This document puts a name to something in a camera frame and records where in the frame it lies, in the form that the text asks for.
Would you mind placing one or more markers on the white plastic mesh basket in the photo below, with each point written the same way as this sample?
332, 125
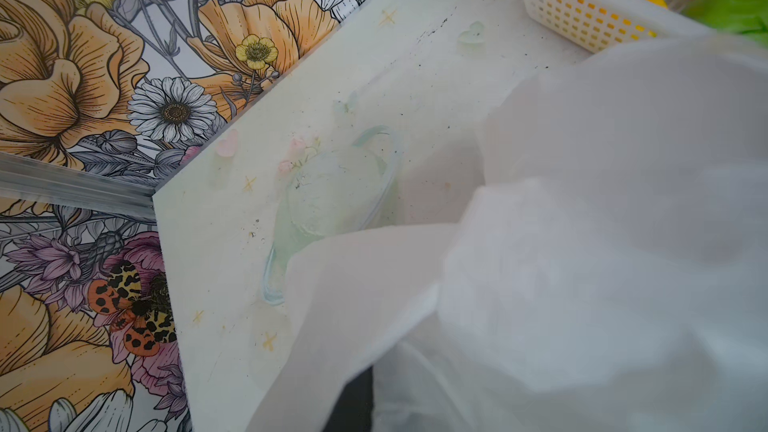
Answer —
600, 0

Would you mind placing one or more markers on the translucent white plastic bag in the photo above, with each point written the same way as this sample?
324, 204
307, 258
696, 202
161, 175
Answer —
610, 274

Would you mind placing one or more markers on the green toy fruit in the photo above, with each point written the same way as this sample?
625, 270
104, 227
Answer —
746, 18

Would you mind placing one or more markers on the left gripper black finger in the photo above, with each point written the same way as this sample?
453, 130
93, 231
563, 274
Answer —
353, 409

